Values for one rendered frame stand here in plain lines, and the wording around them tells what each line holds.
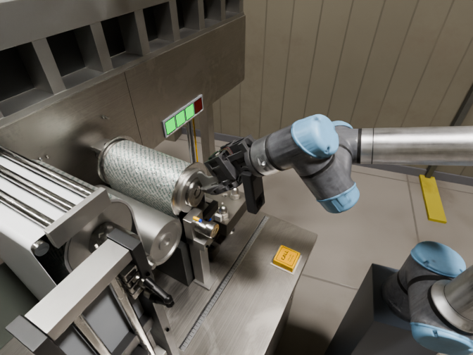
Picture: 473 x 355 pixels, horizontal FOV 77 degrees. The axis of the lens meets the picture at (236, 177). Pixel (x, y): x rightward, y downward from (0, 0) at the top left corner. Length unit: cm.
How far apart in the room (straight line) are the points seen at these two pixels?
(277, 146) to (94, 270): 34
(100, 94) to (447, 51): 230
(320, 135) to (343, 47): 210
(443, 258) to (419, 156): 35
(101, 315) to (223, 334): 48
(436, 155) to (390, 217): 200
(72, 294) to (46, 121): 52
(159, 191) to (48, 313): 41
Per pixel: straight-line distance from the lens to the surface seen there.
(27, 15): 81
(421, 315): 86
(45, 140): 86
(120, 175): 83
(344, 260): 225
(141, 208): 78
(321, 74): 265
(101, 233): 57
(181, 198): 73
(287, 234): 113
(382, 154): 66
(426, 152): 67
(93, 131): 93
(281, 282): 102
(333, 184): 56
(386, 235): 251
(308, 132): 50
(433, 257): 92
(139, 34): 101
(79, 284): 43
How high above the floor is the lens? 178
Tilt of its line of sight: 41 degrees down
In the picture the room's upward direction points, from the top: straight up
